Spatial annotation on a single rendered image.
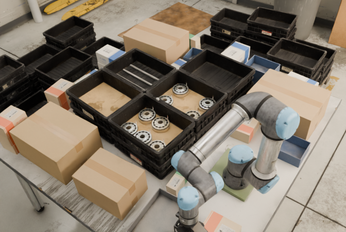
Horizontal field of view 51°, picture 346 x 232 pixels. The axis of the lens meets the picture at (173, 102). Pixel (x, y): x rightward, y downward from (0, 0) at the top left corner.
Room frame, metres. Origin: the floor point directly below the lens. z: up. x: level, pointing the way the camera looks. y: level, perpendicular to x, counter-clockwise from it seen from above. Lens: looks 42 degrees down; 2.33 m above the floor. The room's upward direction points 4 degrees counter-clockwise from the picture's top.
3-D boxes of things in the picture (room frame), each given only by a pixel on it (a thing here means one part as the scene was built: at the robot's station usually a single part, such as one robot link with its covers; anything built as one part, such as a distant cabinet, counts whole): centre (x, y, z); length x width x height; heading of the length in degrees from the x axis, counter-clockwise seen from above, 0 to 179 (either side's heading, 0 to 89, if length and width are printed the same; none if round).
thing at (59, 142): (1.44, 0.68, 0.80); 0.40 x 0.30 x 0.20; 52
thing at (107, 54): (2.20, 0.42, 0.83); 0.20 x 0.12 x 0.09; 49
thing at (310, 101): (1.61, -0.69, 0.80); 0.40 x 0.30 x 0.20; 49
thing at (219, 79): (1.85, -0.29, 0.87); 0.40 x 0.30 x 0.11; 45
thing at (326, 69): (2.74, -1.29, 0.26); 0.40 x 0.30 x 0.23; 51
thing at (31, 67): (2.78, 1.20, 0.31); 0.40 x 0.30 x 0.34; 141
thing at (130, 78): (1.92, 0.20, 0.87); 0.40 x 0.30 x 0.11; 45
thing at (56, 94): (1.87, 0.74, 0.81); 0.16 x 0.12 x 0.07; 146
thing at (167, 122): (1.47, 0.08, 0.86); 0.10 x 0.10 x 0.01
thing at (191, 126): (1.42, 0.13, 0.92); 0.40 x 0.30 x 0.02; 45
